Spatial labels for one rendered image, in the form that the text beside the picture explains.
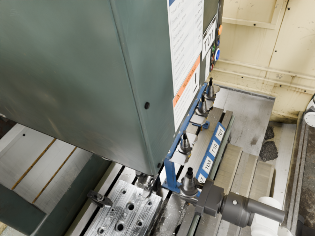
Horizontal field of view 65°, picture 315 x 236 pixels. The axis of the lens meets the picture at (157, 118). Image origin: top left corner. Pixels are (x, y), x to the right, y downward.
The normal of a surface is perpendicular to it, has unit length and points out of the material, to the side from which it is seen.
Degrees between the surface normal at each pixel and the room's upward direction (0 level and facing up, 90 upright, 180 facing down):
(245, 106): 24
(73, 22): 90
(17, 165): 91
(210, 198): 1
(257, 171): 8
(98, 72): 90
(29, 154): 90
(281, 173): 17
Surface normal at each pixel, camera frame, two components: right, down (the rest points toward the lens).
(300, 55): -0.43, 0.72
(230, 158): -0.04, -0.73
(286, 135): -0.36, -0.69
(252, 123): -0.27, -0.29
